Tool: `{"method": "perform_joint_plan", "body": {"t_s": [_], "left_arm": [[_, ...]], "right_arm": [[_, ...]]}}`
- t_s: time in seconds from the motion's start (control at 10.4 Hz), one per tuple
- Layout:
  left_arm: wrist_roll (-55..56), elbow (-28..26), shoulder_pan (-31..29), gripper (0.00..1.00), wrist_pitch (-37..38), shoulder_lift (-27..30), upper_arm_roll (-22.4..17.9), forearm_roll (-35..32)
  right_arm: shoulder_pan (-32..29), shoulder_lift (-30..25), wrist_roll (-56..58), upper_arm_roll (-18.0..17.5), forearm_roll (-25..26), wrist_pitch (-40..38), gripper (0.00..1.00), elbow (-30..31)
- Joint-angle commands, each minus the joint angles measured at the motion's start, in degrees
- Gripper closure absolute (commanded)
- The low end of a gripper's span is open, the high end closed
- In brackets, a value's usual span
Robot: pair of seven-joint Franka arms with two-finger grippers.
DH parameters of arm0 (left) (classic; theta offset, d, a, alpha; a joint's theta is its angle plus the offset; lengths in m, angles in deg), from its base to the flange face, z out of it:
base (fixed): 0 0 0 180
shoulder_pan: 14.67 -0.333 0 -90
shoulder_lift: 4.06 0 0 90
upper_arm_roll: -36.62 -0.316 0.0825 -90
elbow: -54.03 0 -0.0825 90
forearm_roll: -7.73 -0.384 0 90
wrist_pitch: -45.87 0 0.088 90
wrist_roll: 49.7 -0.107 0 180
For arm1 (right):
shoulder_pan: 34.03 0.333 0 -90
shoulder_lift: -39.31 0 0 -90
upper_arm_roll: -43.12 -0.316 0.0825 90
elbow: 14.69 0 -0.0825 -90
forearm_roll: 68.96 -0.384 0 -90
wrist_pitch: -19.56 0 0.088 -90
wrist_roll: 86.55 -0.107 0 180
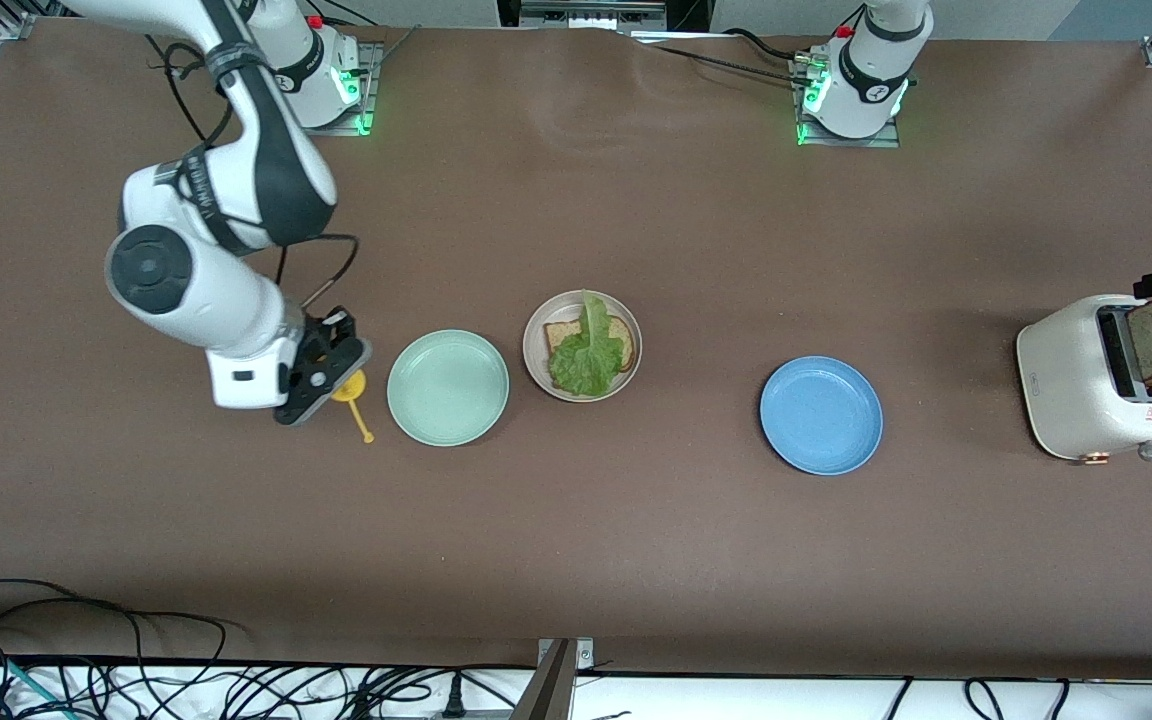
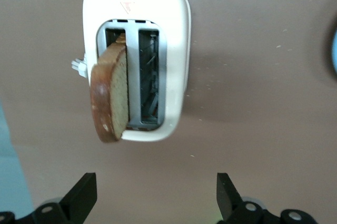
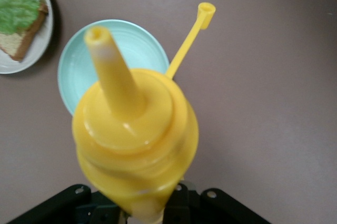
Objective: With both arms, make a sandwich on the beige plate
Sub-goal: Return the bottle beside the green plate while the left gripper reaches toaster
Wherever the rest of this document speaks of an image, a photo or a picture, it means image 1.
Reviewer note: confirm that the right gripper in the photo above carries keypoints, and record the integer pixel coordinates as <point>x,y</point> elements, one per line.
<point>319,336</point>

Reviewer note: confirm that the yellow mustard squeeze bottle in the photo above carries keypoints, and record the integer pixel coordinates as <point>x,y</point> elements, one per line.
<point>348,388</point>

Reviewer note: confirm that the beige plate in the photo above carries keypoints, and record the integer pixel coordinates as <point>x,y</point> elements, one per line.
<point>532,345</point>

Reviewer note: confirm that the green lettuce leaf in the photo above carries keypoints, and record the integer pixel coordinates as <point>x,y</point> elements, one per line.
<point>586,365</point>

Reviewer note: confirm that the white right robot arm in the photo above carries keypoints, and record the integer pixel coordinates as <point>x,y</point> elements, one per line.
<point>186,285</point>

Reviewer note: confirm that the mint green plate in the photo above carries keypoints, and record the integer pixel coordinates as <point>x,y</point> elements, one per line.
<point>448,388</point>

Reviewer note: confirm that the blue plate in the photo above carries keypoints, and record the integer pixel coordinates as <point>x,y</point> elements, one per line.
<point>821,415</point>

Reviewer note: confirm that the cream white toaster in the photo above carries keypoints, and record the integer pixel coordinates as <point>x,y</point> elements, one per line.
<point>1066,390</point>

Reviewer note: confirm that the black power plug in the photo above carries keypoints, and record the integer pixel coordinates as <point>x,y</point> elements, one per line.
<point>454,700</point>

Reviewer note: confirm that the black and silver device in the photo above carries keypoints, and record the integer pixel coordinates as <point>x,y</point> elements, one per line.
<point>591,15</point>

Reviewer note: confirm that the grey metal bracket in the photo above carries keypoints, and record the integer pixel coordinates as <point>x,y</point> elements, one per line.
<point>556,690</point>

